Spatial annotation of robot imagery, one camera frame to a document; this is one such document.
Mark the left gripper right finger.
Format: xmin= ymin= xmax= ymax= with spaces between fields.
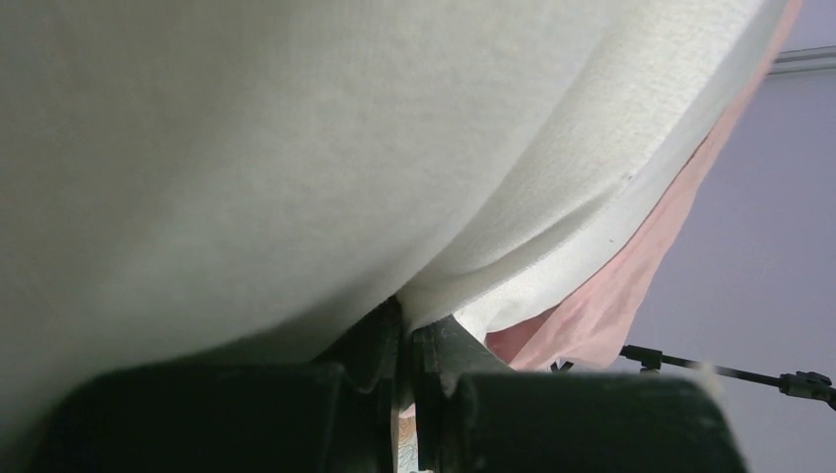
xmin=411 ymin=317 xmax=745 ymax=472

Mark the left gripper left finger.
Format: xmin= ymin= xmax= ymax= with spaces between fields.
xmin=31 ymin=299 xmax=401 ymax=472

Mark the pink purple pillowcase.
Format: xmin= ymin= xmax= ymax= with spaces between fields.
xmin=455 ymin=1 xmax=801 ymax=371

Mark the white pillow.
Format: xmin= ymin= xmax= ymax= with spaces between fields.
xmin=1 ymin=1 xmax=800 ymax=471

